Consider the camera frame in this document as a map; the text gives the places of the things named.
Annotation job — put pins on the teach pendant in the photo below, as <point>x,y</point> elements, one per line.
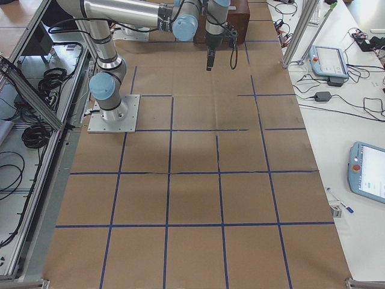
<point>327,61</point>
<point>366,171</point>

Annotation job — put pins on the brown paper table cover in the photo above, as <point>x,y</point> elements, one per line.
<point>217,188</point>

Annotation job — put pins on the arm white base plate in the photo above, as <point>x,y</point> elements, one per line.
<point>122,119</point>

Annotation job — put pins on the upper teach pendant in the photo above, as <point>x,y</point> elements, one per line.
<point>327,61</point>

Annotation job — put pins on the black power brick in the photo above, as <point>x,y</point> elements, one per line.
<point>322,96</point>

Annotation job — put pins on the blue white pen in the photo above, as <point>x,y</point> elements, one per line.
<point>337,204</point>

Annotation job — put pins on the dark wooden drawer cabinet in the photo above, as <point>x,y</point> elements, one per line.
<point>237,17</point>

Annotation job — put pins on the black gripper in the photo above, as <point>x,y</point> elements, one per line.
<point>212,43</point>

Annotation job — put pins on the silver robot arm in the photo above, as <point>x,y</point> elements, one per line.
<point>181,19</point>

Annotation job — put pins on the lower teach pendant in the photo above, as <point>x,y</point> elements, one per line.
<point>366,171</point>

